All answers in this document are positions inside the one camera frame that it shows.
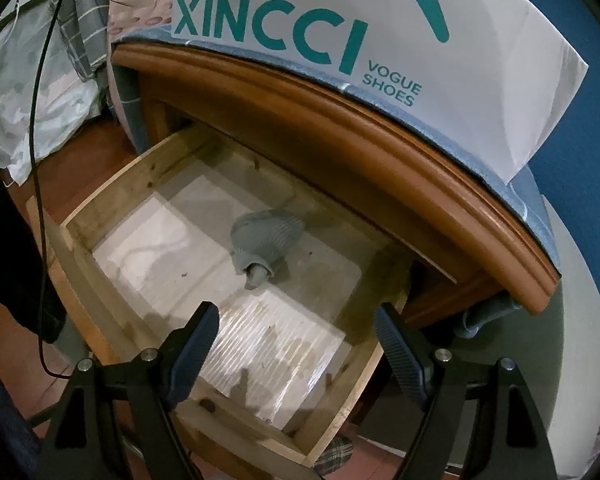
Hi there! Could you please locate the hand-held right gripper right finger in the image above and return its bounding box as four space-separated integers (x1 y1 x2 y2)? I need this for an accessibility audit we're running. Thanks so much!
373 302 558 480

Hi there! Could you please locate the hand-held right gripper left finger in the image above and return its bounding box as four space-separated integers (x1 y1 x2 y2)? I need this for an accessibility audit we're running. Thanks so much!
37 300 221 480

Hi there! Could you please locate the wooden drawer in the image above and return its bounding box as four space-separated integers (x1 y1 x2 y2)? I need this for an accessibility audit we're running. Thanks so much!
27 125 413 471

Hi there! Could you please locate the grey sock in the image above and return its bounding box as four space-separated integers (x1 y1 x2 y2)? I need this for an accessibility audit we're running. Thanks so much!
230 210 305 291

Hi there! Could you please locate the white shoe box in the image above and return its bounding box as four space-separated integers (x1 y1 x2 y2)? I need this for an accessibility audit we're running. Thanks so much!
171 0 591 184

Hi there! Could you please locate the plaid slipper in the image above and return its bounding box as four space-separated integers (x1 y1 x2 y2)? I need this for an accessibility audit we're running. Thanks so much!
314 435 355 478

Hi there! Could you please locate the wooden nightstand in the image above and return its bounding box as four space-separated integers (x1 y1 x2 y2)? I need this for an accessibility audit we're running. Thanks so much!
111 42 563 328

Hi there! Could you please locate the blue foam mat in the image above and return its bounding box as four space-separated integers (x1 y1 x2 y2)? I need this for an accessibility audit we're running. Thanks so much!
480 0 600 241

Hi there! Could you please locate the white dotted bag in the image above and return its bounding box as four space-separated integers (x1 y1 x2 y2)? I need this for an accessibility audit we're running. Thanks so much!
0 5 106 186

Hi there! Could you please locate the grey plaid cloth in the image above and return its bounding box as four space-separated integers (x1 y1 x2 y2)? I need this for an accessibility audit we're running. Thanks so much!
55 0 116 81

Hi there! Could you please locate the black cable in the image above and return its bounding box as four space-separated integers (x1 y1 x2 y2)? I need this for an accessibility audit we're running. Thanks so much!
27 0 88 381

